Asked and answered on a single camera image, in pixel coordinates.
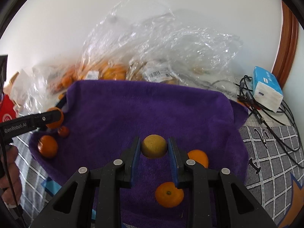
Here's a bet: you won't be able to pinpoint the small clear plastic bag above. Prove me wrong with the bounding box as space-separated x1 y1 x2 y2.
9 64 78 115

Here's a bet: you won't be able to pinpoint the blue white tissue pack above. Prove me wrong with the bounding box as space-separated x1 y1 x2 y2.
253 66 283 112

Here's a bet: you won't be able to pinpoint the oval orange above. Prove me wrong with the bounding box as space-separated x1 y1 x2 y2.
188 149 209 168

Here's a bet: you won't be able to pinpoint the bagged oranges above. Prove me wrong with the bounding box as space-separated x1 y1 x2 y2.
50 60 128 93

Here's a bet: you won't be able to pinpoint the small red apple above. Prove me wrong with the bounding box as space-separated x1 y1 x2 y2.
57 126 70 138

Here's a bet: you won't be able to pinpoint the black cables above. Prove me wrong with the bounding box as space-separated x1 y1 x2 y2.
211 75 304 169

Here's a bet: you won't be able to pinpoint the blue paper under tray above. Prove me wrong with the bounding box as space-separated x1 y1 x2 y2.
41 177 61 197

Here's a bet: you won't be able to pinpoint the large clear plastic bag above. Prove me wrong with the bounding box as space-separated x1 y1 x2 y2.
80 1 242 100

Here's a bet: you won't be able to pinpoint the black tray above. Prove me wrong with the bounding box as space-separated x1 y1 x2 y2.
56 95 67 109

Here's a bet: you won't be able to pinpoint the large orange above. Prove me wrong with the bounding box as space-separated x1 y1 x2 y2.
38 135 58 158
46 107 64 130

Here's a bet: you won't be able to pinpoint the red paper shopping bag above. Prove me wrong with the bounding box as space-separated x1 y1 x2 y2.
0 94 17 123

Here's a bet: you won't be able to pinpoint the purple towel on tray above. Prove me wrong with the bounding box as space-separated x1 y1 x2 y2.
29 80 249 228

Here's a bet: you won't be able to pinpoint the grey checked tablecloth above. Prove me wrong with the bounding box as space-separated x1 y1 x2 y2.
13 126 303 227

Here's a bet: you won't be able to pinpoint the person's left hand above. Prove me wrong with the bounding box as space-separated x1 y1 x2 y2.
0 144 23 206

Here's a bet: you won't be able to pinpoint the brown wooden door frame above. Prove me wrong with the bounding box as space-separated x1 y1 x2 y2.
272 1 299 88

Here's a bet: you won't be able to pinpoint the yellow-green round fruit back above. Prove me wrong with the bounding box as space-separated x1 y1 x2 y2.
141 134 167 159

